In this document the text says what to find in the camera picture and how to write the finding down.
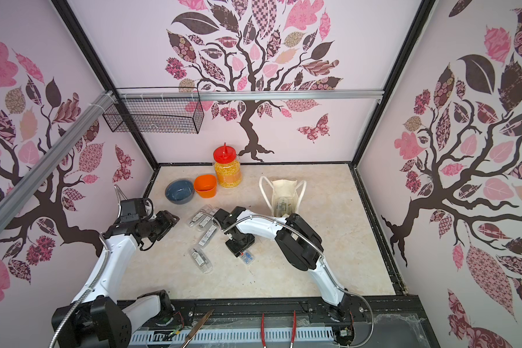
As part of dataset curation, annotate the blue red compass set case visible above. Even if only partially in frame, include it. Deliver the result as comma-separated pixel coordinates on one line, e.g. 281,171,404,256
239,250,255,265

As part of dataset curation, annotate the green compass set case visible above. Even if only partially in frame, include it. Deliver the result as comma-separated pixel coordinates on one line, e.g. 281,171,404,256
274,197,294,218

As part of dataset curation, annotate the cream canvas tote bag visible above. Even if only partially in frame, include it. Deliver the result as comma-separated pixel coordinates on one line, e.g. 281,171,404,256
258,176,307,217

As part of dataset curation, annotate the blue grey bowl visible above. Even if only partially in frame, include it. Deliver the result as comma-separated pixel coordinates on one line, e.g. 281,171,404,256
165,179,195,205

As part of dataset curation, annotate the orange plastic bowl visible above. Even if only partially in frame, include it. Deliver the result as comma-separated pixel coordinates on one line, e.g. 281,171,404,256
194,174,218,199

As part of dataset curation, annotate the red lid yellow candy jar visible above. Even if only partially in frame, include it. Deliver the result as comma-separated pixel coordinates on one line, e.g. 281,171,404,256
213,144,242,188

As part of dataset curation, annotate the brown flat stick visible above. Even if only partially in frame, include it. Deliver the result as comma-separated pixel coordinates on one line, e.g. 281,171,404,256
181,310,215,348

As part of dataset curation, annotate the black wire basket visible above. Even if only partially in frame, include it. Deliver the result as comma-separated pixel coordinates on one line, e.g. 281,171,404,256
102,88,205,134

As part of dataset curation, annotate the white slotted cable duct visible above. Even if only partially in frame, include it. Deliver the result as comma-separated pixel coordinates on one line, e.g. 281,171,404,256
129,327,334,347

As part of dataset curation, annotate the aluminium rail back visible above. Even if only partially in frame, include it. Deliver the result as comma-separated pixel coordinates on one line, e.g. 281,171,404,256
118,89,384,101

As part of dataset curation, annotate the aluminium rail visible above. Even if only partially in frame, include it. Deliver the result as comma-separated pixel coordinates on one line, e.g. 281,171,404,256
0,91,114,234
118,89,384,101

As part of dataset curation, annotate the aluminium rail left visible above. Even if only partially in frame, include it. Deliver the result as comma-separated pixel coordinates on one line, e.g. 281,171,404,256
0,91,114,234

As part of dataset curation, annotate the black left corner post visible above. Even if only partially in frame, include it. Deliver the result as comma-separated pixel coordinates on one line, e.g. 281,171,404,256
52,0,160,171

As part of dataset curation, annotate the black corner frame post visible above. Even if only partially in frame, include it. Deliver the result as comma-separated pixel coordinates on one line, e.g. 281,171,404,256
350,0,436,168

